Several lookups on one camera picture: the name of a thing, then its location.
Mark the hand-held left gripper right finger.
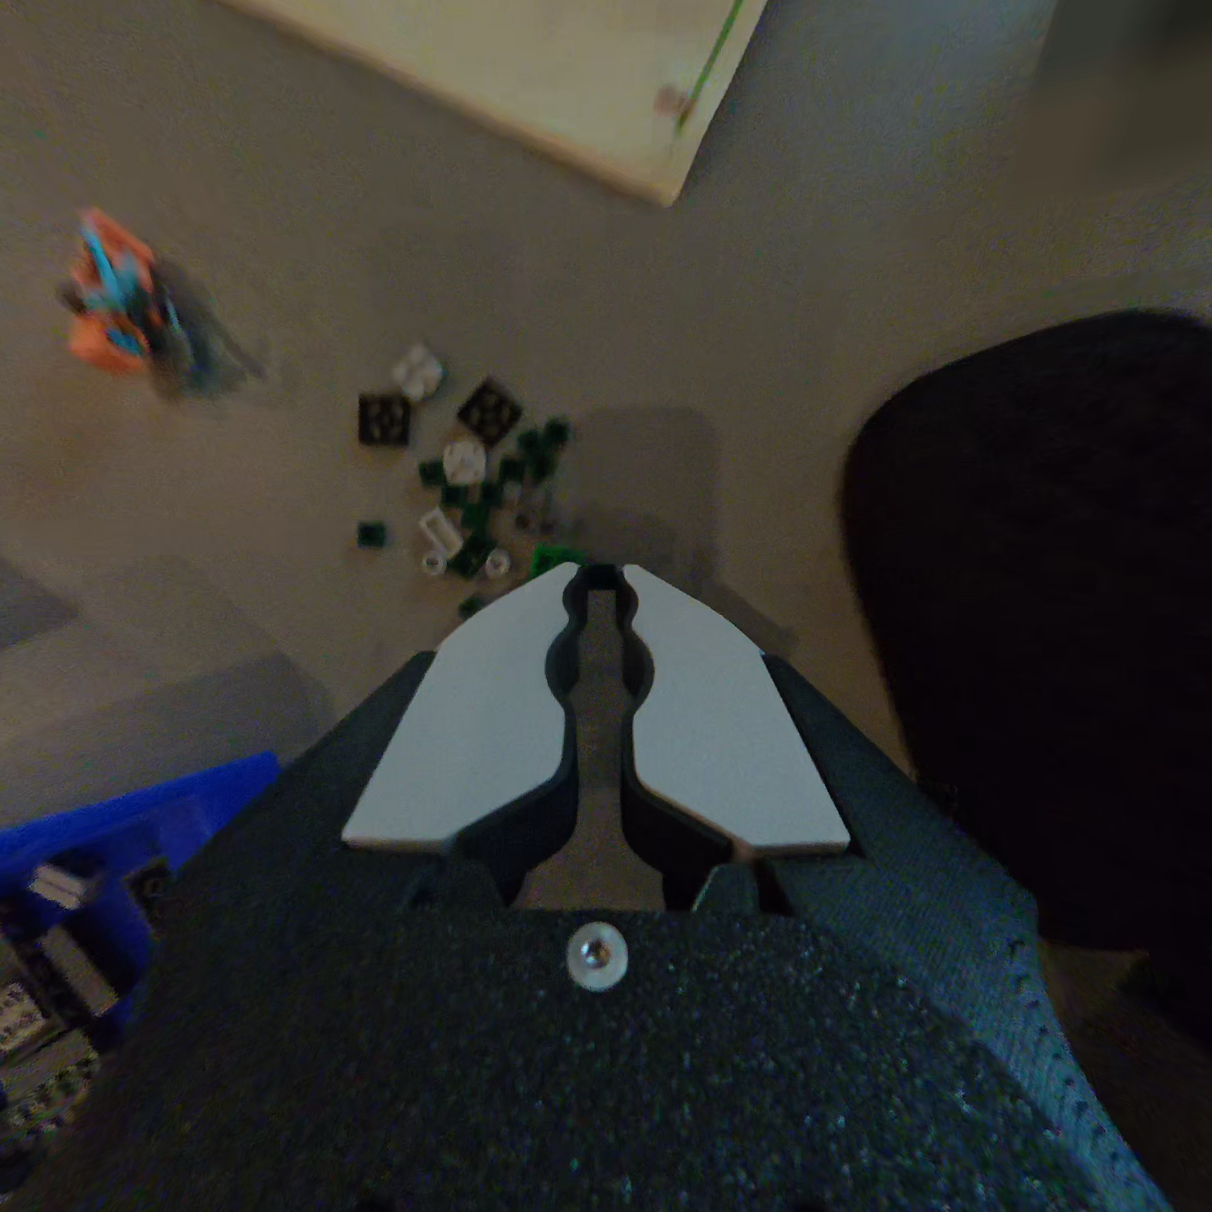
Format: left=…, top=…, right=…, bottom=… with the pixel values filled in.
left=621, top=563, right=852, bottom=912

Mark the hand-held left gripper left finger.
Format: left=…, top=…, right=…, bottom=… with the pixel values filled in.
left=341, top=560, right=582, bottom=905

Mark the pile of small bricks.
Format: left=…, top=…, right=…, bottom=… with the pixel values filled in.
left=355, top=343, right=593, bottom=616

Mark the brick building instruction booklet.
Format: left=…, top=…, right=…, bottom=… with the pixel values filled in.
left=212, top=0, right=771, bottom=208

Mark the blue plastic bin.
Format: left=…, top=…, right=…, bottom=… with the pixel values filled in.
left=0, top=752, right=280, bottom=1151

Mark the heap of assorted bricks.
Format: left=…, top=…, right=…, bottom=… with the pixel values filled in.
left=0, top=857, right=176, bottom=1151

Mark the orange and teal brick figure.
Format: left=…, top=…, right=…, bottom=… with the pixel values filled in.
left=60, top=206, right=228, bottom=394

